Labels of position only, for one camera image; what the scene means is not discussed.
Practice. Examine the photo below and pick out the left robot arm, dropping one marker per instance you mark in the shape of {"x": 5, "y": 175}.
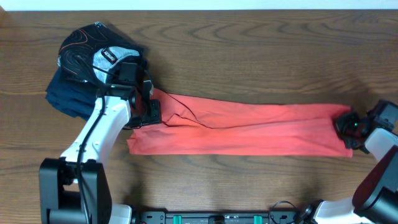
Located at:
{"x": 74, "y": 187}

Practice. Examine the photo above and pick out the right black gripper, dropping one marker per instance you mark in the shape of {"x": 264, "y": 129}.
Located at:
{"x": 340, "y": 124}

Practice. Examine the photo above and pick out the black patterned folded garment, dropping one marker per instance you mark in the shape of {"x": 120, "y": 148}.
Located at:
{"x": 94, "y": 54}

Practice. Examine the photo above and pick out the red soccer t-shirt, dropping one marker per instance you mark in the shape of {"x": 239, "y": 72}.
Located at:
{"x": 193, "y": 125}

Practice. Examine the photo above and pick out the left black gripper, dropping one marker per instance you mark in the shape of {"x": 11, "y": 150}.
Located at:
{"x": 156, "y": 116}

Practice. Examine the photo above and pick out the navy blue folded garment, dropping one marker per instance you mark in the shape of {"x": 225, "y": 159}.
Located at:
{"x": 76, "y": 98}

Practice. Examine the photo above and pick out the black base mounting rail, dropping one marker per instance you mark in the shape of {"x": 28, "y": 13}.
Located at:
{"x": 273, "y": 217}

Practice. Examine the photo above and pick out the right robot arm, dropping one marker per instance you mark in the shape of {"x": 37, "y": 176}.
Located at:
{"x": 375, "y": 199}

